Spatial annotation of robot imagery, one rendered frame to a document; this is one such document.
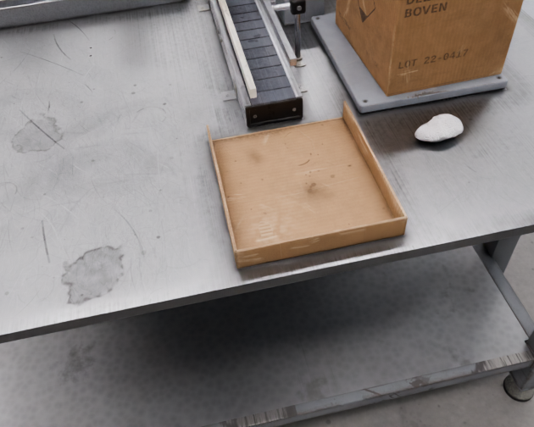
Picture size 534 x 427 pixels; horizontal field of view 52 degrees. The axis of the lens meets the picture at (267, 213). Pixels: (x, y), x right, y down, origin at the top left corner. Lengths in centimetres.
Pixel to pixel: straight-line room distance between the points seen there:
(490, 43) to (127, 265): 76
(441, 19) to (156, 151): 55
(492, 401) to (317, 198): 97
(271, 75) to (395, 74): 23
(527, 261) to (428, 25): 114
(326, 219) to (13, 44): 91
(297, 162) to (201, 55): 42
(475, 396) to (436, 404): 11
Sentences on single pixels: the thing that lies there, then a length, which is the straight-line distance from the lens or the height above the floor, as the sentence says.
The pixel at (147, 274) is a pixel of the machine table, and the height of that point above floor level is 83.
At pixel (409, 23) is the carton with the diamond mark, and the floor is 100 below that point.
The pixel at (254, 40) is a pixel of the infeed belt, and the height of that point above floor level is 88.
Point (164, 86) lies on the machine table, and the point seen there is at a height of 83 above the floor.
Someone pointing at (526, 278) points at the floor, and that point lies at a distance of 195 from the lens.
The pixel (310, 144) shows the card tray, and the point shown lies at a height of 83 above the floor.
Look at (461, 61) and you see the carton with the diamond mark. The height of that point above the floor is 90.
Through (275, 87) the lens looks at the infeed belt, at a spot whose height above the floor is 88.
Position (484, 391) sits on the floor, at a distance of 169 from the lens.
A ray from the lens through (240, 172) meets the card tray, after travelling 94.
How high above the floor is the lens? 147
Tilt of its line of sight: 47 degrees down
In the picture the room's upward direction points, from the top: 5 degrees counter-clockwise
